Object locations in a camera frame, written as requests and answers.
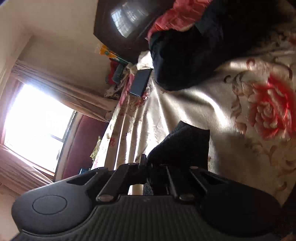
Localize dark grey checked pants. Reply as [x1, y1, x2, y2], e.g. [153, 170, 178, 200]
[143, 120, 211, 196]

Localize yellow green cloth on bench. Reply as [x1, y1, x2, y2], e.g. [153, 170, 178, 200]
[90, 136, 102, 162]

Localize blue item on bench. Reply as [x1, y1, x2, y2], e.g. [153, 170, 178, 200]
[79, 168, 91, 175]

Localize maroon window bench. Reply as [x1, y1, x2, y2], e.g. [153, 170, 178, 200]
[54, 113, 108, 181]

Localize right beige curtain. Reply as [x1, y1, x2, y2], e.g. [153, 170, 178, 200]
[11, 60, 118, 122]

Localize beige curtain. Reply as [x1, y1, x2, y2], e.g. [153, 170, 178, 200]
[0, 143, 55, 194]
[11, 60, 118, 122]

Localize floral satin bedspread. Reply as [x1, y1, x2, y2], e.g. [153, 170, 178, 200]
[91, 14, 296, 207]

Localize clothes pile on nightstand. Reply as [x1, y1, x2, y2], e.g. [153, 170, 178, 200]
[104, 58, 127, 99]

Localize left beige curtain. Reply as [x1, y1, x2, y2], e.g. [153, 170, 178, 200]
[0, 143, 55, 194]

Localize orange green box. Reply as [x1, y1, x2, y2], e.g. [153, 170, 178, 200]
[95, 44, 129, 64]

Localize dark wooden headboard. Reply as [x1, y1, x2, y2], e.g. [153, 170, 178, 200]
[93, 0, 174, 64]

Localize black crumpled garment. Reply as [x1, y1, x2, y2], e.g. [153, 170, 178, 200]
[149, 1, 295, 91]

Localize red pink garment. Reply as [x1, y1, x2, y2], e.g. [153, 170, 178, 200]
[146, 0, 211, 41]

